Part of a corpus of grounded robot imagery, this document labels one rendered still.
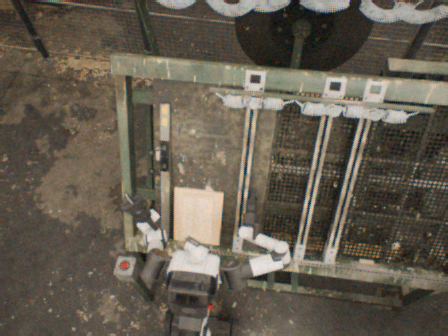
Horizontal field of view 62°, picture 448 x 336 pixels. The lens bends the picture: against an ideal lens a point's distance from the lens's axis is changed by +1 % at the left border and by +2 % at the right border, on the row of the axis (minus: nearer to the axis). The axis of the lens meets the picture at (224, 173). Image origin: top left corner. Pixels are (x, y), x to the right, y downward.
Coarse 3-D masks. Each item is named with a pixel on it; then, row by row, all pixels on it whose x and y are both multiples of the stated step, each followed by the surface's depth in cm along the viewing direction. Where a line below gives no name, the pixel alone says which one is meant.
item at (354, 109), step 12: (228, 96) 185; (240, 96) 184; (264, 96) 176; (276, 96) 176; (288, 96) 175; (300, 96) 175; (276, 108) 183; (312, 108) 182; (324, 108) 182; (348, 108) 180; (360, 108) 179; (372, 108) 179; (396, 108) 173; (408, 108) 172; (420, 108) 171; (432, 108) 171; (384, 120) 181; (396, 120) 181
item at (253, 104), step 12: (252, 72) 187; (264, 72) 186; (252, 84) 189; (252, 96) 179; (252, 108) 185; (252, 120) 204; (252, 132) 205; (252, 144) 208; (252, 156) 215; (240, 180) 219; (240, 192) 223; (240, 204) 230; (240, 216) 234; (240, 240) 238; (240, 252) 242
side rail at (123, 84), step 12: (120, 84) 203; (120, 96) 206; (120, 108) 209; (132, 108) 218; (120, 120) 212; (132, 120) 220; (120, 132) 216; (132, 132) 223; (120, 144) 219; (132, 144) 225; (120, 156) 223; (132, 156) 228; (132, 168) 230; (132, 180) 233; (132, 192) 236; (132, 216) 242; (132, 228) 246
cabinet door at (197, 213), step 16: (176, 192) 233; (192, 192) 232; (208, 192) 231; (176, 208) 239; (192, 208) 238; (208, 208) 237; (176, 224) 244; (192, 224) 243; (208, 224) 242; (208, 240) 248
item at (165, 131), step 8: (160, 104) 207; (168, 104) 206; (160, 112) 209; (168, 112) 208; (160, 120) 211; (168, 120) 210; (160, 128) 213; (168, 128) 212; (168, 136) 215; (168, 176) 227; (168, 184) 229; (168, 192) 232; (168, 200) 234; (168, 208) 237; (168, 216) 240; (168, 224) 243; (168, 232) 246; (168, 240) 249
